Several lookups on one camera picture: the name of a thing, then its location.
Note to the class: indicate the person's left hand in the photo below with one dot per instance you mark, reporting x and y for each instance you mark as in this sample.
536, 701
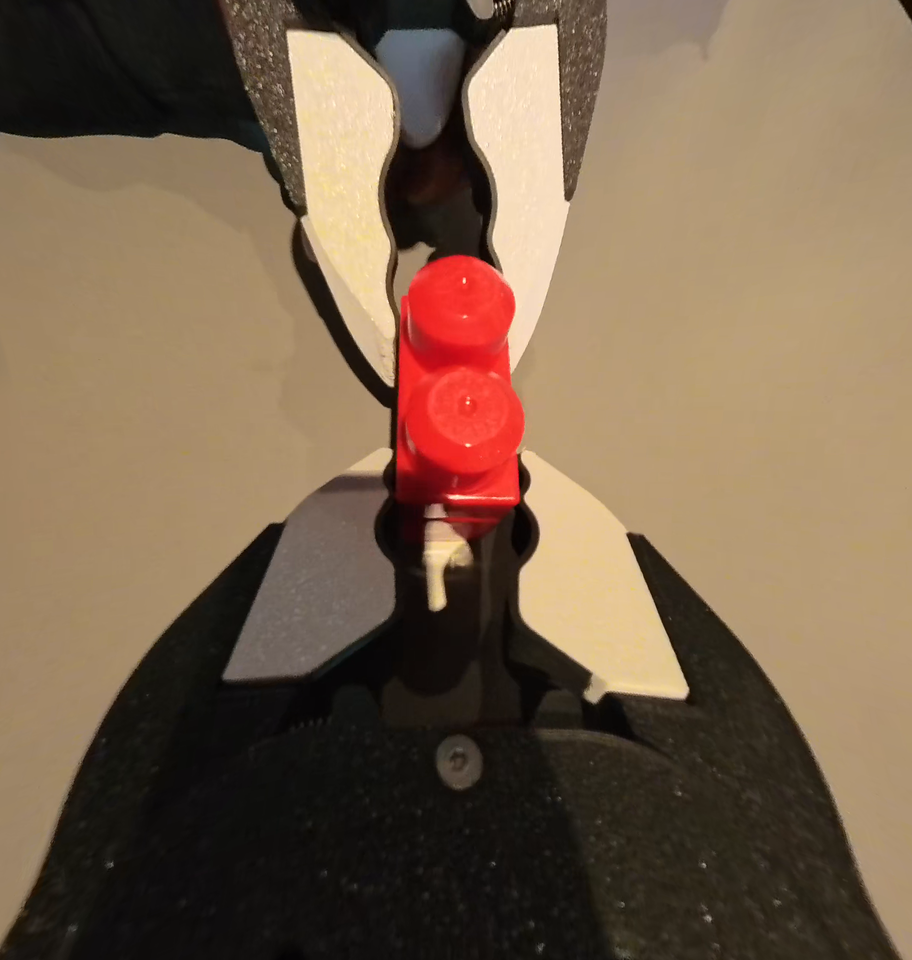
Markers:
429, 176

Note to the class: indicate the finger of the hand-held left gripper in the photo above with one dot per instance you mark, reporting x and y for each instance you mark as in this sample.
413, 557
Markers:
523, 165
339, 165

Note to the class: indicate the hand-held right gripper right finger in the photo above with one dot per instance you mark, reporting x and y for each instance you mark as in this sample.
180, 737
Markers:
591, 600

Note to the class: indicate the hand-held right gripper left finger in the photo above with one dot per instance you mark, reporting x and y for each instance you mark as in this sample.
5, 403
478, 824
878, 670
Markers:
313, 600

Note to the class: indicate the red two-stud toy block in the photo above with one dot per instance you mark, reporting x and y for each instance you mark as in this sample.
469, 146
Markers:
456, 420

